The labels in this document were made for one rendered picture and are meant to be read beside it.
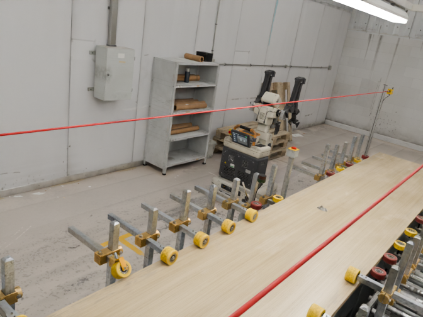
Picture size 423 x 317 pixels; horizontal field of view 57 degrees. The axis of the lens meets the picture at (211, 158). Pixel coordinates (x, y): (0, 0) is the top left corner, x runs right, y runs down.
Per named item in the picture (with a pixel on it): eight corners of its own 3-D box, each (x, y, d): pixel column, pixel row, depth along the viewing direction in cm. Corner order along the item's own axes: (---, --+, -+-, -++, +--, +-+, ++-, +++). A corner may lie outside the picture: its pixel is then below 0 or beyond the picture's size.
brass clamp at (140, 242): (133, 243, 206) (134, 235, 205) (152, 235, 217) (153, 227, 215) (141, 248, 203) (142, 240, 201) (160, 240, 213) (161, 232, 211)
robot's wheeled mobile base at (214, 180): (247, 214, 458) (250, 194, 450) (207, 194, 495) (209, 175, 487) (276, 200, 509) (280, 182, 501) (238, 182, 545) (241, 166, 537)
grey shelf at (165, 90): (142, 165, 565) (153, 56, 515) (185, 155, 633) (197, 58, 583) (163, 175, 540) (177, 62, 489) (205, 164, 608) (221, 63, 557)
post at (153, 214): (141, 282, 220) (149, 207, 205) (145, 280, 223) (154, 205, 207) (145, 285, 218) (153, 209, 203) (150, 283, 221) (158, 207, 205)
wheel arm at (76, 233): (67, 231, 206) (68, 226, 205) (72, 229, 208) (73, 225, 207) (109, 264, 185) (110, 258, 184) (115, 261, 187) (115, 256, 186)
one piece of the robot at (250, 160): (250, 200, 462) (263, 133, 435) (214, 183, 494) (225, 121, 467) (265, 194, 487) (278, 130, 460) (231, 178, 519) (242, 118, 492)
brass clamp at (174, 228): (167, 229, 225) (168, 221, 224) (183, 222, 235) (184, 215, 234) (175, 233, 222) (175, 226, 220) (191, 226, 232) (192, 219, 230)
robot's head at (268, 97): (273, 103, 465) (279, 94, 469) (259, 99, 477) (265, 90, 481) (276, 110, 476) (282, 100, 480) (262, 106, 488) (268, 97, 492)
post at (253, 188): (242, 230, 296) (253, 172, 280) (245, 229, 299) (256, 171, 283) (245, 232, 294) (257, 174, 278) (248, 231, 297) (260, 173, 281)
